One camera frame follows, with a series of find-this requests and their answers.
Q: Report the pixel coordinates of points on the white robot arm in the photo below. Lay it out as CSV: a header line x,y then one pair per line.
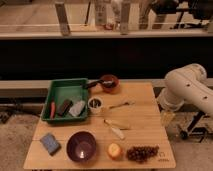
x,y
185,84

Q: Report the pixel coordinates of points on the purple bowl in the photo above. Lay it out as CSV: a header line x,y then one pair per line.
x,y
81,147

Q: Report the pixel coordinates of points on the small white cup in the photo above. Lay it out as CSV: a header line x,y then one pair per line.
x,y
95,105

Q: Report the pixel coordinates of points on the metal fork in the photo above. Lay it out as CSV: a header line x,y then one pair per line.
x,y
126,103

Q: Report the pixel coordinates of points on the grey crumpled cloth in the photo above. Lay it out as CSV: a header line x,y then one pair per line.
x,y
77,108

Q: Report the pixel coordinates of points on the wooden spatula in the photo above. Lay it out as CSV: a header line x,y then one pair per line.
x,y
120,125

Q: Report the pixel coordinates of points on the green plastic tray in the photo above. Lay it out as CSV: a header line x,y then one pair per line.
x,y
60,90

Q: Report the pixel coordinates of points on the orange fruit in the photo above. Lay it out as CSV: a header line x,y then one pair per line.
x,y
114,151

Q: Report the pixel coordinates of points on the bunch of dark grapes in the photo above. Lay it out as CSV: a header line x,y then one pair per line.
x,y
141,154

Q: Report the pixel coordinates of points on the blue sponge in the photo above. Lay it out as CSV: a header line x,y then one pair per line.
x,y
50,143

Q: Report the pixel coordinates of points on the black wheeled stand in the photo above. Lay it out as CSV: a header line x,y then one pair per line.
x,y
192,130

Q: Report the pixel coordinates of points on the red pan with handle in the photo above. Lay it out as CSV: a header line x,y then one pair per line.
x,y
108,83

